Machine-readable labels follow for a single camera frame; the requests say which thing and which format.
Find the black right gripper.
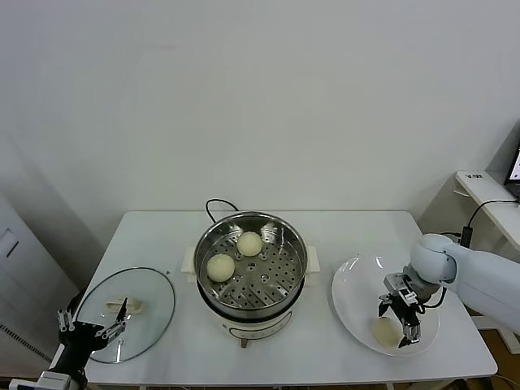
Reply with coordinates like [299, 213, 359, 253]
[377, 292, 423, 350]

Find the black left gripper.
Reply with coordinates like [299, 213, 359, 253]
[56, 288, 129, 355]

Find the white steamed baozi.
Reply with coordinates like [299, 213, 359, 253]
[371, 318, 403, 349]
[236, 231, 264, 258]
[206, 253, 236, 284]

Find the round glass pot lid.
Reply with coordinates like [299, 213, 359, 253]
[75, 266, 176, 364]

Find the steel electric steamer pot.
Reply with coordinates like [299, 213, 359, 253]
[180, 210, 322, 314]

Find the large white plate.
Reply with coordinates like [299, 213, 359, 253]
[331, 254, 441, 358]

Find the white metal desk foot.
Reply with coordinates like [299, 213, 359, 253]
[474, 314, 520, 354]

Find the white electric cooker base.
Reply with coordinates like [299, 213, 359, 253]
[185, 271, 316, 349]

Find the white side desk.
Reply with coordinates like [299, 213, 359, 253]
[453, 169, 520, 245]

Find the open laptop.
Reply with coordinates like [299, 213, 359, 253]
[503, 141, 520, 203]

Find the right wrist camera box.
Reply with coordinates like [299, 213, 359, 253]
[384, 272, 418, 305]

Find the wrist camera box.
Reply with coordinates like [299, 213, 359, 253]
[384, 272, 418, 305]
[38, 371, 69, 390]

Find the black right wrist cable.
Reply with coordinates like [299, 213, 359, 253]
[418, 284, 447, 314]

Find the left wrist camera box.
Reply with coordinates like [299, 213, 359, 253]
[38, 371, 69, 390]

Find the black cable with adapter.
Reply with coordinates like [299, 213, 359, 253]
[440, 198, 520, 247]

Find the black cooker power cord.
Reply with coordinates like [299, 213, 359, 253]
[205, 197, 241, 227]

